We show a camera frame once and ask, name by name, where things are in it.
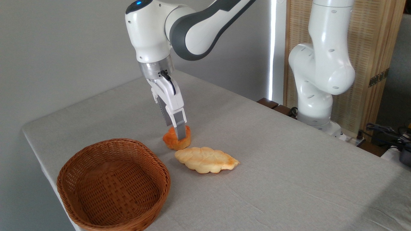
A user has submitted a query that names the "pale braided bread loaf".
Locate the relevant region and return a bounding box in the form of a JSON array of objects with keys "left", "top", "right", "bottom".
[{"left": 174, "top": 147, "right": 240, "bottom": 174}]

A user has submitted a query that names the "dark brown wooden block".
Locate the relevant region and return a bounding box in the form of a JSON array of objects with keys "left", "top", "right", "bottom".
[
  {"left": 257, "top": 98, "right": 279, "bottom": 109},
  {"left": 273, "top": 105, "right": 298, "bottom": 120}
]

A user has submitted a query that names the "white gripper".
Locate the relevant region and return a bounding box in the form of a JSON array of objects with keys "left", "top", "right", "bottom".
[{"left": 147, "top": 76, "right": 188, "bottom": 141}]

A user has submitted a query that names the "white power strip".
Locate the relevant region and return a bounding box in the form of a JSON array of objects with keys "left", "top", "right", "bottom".
[{"left": 340, "top": 131, "right": 366, "bottom": 147}]

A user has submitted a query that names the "brown wicker basket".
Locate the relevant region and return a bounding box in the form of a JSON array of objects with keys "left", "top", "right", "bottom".
[{"left": 57, "top": 138, "right": 171, "bottom": 231}]

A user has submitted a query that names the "orange muffin bread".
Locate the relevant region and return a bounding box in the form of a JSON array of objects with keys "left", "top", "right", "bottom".
[{"left": 162, "top": 125, "right": 192, "bottom": 151}]

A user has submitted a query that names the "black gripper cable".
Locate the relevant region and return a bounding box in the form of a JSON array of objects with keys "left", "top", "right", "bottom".
[{"left": 160, "top": 70, "right": 177, "bottom": 96}]

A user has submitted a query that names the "grey tablecloth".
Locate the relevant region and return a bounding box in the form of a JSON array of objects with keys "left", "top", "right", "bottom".
[{"left": 22, "top": 69, "right": 411, "bottom": 231}]

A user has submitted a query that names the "brass screen hinge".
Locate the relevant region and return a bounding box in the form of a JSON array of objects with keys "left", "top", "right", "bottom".
[{"left": 369, "top": 68, "right": 390, "bottom": 88}]

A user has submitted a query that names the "black cable bundle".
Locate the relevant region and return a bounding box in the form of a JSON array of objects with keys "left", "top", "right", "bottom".
[{"left": 357, "top": 123, "right": 411, "bottom": 151}]

